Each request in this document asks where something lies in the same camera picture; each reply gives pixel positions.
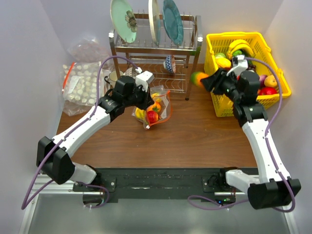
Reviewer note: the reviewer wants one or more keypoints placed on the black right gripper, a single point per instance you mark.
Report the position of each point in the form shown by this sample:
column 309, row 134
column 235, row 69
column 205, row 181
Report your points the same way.
column 210, row 82

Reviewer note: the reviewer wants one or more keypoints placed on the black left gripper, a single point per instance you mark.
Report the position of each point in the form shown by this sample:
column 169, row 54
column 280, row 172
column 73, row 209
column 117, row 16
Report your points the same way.
column 147, row 100

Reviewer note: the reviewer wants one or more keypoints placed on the yellow banana bunch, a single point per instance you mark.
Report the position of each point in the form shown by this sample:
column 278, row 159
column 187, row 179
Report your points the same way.
column 142, row 114
column 239, row 44

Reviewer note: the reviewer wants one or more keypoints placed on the orange green mango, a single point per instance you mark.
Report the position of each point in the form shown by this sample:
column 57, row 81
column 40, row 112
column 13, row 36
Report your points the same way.
column 196, row 78

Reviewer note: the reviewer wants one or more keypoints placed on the red orange bell pepper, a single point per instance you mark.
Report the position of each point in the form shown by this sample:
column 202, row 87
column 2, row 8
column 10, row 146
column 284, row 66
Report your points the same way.
column 156, row 107

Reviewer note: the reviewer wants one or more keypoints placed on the red apple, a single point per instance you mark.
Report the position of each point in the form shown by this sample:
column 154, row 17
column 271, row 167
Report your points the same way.
column 152, row 117

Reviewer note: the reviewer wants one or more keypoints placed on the clear orange zip bag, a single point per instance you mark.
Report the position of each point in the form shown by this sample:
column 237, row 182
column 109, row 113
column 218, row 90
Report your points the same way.
column 166, row 106

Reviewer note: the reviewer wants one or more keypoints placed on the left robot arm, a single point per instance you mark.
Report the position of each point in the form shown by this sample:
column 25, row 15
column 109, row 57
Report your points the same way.
column 54, row 155

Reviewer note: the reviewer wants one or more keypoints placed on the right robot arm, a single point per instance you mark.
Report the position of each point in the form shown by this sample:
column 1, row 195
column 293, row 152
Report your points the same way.
column 274, row 186

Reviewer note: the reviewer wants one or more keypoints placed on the bag of white round pieces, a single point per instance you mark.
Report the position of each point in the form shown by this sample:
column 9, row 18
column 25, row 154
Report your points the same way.
column 81, row 83

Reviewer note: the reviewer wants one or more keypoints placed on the bag of red pieces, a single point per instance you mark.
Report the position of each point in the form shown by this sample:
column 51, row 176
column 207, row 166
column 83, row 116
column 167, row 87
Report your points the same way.
column 87, row 49

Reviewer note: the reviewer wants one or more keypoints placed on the yellow lemon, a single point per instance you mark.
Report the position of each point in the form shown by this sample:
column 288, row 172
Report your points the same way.
column 223, row 63

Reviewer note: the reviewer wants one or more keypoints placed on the grey patterned bowl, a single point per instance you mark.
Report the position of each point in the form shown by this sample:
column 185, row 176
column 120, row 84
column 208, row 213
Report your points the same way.
column 131, row 71

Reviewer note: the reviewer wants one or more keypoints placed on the yellow plastic basket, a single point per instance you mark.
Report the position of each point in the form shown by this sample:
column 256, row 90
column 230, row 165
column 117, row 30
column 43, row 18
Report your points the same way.
column 219, row 43

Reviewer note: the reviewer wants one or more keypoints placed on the cream enamel mug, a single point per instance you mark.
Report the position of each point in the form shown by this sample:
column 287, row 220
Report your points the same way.
column 112, row 78

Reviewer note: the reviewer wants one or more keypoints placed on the metal dish rack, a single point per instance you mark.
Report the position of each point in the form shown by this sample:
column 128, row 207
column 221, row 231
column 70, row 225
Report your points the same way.
column 148, row 56

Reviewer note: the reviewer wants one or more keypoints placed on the blue patterned bowl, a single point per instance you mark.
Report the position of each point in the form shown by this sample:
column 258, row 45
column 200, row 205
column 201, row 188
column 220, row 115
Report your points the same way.
column 170, row 64

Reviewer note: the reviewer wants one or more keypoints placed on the red tomato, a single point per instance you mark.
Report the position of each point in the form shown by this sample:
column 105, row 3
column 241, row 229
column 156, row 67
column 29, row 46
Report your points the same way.
column 267, row 91

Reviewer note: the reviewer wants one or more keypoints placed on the orange fruit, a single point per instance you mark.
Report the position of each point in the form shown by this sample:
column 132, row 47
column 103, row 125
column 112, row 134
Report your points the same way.
column 270, row 81

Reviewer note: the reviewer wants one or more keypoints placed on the teal plate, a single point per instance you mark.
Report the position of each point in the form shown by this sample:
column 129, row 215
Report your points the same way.
column 172, row 22

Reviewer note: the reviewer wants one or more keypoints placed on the cream plate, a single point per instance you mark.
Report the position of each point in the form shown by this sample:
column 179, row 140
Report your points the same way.
column 154, row 21

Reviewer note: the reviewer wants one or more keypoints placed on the mint green flower plate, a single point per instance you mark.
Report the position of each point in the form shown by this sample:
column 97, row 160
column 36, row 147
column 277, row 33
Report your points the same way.
column 124, row 20

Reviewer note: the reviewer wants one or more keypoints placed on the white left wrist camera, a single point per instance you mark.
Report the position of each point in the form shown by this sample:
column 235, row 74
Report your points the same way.
column 144, row 79

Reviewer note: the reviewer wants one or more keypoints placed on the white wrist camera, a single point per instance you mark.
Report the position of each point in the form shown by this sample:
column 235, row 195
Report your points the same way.
column 144, row 79
column 240, row 64

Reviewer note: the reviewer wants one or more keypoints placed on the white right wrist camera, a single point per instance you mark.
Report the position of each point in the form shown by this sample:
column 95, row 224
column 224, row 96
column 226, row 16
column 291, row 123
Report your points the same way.
column 240, row 64

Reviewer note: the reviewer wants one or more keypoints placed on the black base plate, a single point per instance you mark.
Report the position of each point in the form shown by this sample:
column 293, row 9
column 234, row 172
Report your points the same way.
column 168, row 183

